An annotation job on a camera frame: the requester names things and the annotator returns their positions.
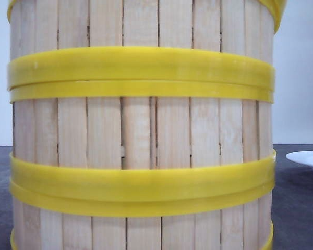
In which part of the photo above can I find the bamboo steamer basket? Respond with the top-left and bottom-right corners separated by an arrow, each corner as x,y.
11,81 -> 274,203
7,1 -> 285,102
10,183 -> 273,249

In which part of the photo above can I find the white plate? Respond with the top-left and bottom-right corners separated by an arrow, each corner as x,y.
286,151 -> 313,171

